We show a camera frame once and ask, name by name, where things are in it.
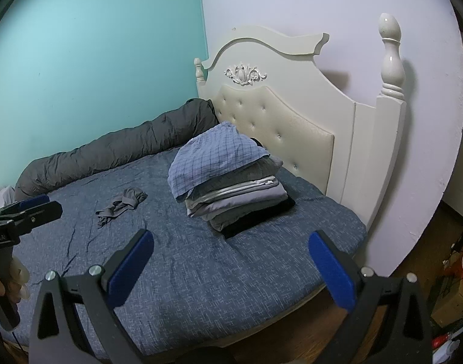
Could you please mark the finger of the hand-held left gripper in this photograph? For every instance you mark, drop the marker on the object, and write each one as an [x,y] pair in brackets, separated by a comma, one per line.
[42,214]
[34,201]

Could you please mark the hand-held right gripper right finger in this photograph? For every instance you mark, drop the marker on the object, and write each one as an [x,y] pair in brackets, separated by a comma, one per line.
[330,269]

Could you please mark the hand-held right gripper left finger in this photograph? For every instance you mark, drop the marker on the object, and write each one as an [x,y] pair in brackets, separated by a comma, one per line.
[131,269]

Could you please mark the blue plaid boxer shorts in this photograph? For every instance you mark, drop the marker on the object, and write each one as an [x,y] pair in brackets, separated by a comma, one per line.
[212,155]

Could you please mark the stack of folded clothes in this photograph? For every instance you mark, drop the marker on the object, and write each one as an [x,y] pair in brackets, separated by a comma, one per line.
[246,212]

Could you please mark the person's left hand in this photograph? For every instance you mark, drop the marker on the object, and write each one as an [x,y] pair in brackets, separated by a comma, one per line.
[19,280]

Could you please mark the light grey blanket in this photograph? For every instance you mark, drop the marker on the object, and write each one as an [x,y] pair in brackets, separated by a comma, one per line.
[2,199]

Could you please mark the grey briefs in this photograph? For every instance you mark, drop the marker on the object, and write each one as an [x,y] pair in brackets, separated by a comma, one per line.
[110,212]
[135,196]

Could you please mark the bed with blue patterned sheet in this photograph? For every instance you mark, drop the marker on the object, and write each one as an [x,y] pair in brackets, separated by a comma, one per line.
[201,269]

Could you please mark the dark grey rolled duvet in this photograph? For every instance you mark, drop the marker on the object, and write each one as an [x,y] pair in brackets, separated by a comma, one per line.
[114,148]

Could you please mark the cardboard box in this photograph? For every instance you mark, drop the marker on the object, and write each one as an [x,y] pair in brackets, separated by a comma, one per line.
[455,299]

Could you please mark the red plastic item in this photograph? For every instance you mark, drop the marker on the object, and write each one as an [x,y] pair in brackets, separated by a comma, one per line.
[441,342]

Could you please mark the cream bed headboard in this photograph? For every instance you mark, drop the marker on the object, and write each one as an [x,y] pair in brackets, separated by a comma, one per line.
[292,121]

